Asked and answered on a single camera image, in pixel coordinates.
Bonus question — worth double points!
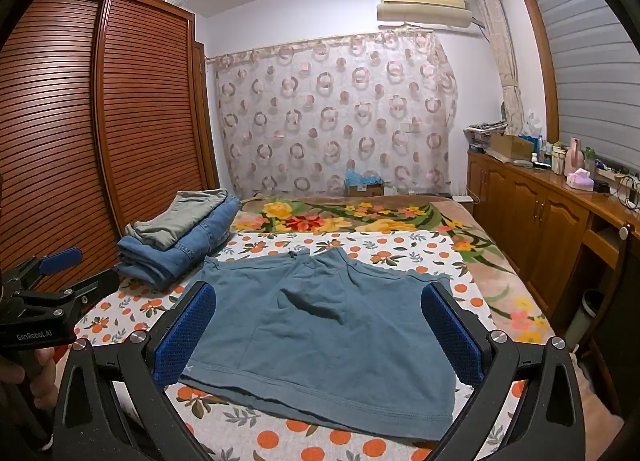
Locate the grey window blind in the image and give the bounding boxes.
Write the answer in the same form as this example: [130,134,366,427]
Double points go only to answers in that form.
[527,0,640,177]

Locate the blue tissue box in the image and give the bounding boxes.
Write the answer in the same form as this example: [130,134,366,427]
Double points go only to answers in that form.
[517,111,546,142]

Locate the pink bottle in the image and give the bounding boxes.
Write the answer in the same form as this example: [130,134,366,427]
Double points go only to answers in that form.
[565,138,585,174]

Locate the wooden slatted wardrobe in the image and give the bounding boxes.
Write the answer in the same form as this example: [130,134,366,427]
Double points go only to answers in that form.
[0,0,221,327]

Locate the folded grey-green pants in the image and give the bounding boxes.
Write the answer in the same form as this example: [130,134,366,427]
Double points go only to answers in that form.
[125,188,230,249]

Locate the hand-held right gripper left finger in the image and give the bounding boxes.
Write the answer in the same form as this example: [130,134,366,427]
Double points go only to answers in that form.
[52,281,218,461]

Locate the folded blue jeans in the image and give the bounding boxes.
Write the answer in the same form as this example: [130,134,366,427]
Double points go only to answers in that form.
[117,194,242,290]

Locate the orange print bed sheet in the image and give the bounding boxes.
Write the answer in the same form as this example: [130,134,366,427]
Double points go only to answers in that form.
[74,230,523,461]

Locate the beige tied curtain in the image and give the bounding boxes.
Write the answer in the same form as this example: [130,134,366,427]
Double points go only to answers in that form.
[470,0,526,137]

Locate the wooden sideboard cabinet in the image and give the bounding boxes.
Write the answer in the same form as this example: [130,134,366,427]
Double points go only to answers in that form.
[466,148,640,342]

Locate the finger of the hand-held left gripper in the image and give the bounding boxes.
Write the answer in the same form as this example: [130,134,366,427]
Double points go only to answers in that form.
[0,247,83,292]
[10,268,121,314]

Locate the black cables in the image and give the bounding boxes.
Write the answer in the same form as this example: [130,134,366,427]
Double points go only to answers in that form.
[617,176,640,212]

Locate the pink tissue pack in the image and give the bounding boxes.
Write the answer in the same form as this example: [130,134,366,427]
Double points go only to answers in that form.
[565,168,595,190]

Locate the person's left hand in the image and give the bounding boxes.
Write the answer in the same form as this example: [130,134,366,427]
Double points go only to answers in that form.
[0,346,60,412]

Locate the cardboard box with blue packets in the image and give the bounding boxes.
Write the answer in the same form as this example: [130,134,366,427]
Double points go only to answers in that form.
[344,168,386,198]

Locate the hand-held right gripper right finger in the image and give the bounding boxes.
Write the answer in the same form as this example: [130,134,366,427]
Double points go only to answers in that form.
[420,281,586,461]

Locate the grey trash bin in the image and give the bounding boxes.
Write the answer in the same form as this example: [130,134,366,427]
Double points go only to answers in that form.
[565,288,606,354]

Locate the stack of newspapers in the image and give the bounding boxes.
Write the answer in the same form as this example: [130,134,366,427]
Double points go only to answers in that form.
[464,122,508,154]

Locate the teal blue pants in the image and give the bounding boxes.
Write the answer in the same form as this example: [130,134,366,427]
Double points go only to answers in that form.
[179,246,463,442]

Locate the circle patterned sheer curtain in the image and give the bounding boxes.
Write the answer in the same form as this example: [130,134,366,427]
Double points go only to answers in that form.
[212,30,458,199]

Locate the floral beige blanket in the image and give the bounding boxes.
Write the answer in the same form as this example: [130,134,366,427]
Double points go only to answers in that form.
[231,194,556,347]

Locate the open cardboard box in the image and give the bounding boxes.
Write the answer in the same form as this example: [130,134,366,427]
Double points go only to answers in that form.
[489,134,535,162]

